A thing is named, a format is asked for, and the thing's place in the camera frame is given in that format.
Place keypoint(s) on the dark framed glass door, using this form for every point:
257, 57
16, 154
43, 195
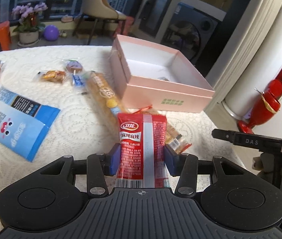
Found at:
155, 10

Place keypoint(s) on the white standing air conditioner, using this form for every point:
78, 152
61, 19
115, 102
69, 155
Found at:
250, 54

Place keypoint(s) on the large blue snack packet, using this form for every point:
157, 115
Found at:
23, 129

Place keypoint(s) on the long orange bread packet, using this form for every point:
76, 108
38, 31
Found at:
103, 89

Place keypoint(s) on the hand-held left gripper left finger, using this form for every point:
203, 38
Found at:
112, 159

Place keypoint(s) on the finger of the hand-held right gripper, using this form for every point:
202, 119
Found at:
220, 134

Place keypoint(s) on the pink cardboard box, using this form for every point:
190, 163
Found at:
155, 97

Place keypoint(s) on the beige slipper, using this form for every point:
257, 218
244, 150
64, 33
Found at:
67, 19

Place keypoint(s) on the dark washing machine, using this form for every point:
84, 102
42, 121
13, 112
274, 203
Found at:
200, 29

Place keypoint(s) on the small red snack packet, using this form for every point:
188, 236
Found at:
133, 154

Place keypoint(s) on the beige chair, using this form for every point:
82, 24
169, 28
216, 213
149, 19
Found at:
101, 7

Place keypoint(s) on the purple ball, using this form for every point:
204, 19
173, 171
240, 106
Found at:
51, 32

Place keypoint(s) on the red ornament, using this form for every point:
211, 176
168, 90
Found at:
260, 109

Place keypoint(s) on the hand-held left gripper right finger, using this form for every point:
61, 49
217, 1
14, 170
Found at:
172, 161

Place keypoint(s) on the small orange candy packet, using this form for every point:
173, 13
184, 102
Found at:
53, 76

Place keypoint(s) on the purple wrapped lollipop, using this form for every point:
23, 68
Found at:
73, 66

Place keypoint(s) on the clear cracker packet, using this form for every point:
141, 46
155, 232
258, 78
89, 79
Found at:
177, 139

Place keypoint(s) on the purple orchid in white pot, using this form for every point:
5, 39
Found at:
28, 17

